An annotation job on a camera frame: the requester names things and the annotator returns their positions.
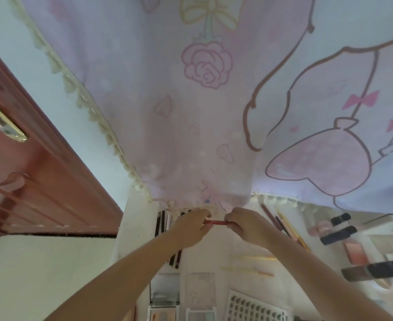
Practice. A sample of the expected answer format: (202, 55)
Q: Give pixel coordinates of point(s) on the person's left hand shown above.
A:
(188, 230)

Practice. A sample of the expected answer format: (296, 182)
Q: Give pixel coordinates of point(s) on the person's right hand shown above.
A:
(251, 229)

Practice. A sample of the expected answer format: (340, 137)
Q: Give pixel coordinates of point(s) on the person's left fingers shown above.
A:
(203, 215)

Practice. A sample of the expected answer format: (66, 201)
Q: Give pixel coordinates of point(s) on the person's right fingers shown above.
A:
(232, 218)

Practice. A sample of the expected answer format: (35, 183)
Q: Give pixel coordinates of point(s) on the red lip pencil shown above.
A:
(218, 222)

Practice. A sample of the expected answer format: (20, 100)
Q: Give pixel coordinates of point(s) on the person's left forearm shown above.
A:
(116, 280)

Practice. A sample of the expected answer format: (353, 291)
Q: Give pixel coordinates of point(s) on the person's right forearm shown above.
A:
(316, 277)

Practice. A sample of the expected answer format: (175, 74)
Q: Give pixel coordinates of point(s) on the black makeup pencil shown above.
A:
(157, 223)
(163, 221)

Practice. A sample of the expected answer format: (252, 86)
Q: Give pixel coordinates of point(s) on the cream makeup stick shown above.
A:
(253, 257)
(246, 271)

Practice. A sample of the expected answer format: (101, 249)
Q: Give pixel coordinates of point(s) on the dark brown makeup pencil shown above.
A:
(175, 259)

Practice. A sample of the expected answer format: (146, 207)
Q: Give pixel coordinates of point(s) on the yellow makeup pencil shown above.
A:
(291, 230)

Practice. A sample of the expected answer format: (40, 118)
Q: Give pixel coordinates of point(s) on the open glitter lid eyeshadow palette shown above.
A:
(200, 292)

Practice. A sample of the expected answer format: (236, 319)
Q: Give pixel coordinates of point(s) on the open mirrored eyeshadow palette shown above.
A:
(164, 292)

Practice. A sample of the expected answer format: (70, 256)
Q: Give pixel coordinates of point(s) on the pink round makeup jar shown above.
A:
(319, 229)

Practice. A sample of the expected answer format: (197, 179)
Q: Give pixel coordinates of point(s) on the white false nail tray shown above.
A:
(250, 307)

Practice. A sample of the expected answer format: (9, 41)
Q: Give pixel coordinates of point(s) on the long black lipstick tube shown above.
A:
(338, 236)

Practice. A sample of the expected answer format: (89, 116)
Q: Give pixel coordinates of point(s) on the small black lipstick tube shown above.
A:
(340, 219)

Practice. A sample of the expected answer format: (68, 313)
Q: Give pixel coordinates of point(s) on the pink cartoon print curtain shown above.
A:
(216, 96)

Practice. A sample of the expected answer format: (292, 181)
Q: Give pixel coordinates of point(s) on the pink blush compact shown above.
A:
(357, 252)

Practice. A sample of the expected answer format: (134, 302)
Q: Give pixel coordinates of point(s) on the white box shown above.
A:
(388, 223)

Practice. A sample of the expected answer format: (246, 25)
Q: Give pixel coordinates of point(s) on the reddish brown wooden door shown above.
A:
(26, 183)

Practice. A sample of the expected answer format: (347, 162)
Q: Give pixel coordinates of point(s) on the brass door lock plate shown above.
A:
(2, 120)

